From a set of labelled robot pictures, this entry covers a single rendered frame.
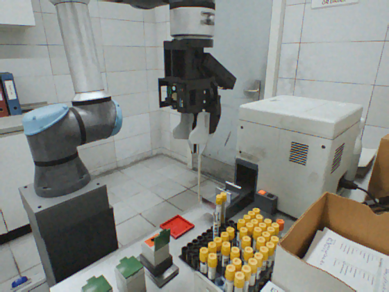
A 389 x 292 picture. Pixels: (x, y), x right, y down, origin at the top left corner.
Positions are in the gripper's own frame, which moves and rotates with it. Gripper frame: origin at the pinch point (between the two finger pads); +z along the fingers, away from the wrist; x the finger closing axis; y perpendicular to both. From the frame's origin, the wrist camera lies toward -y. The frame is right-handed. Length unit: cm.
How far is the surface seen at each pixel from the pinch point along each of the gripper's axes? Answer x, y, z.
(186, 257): 0.4, 4.7, 25.4
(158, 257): -1.3, 11.4, 21.4
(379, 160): 28, -64, 16
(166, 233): -0.4, 9.6, 15.8
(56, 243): -33.0, 20.8, 30.7
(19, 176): -165, 1, 64
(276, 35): -56, -158, -31
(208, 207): -5.7, -11.2, 23.1
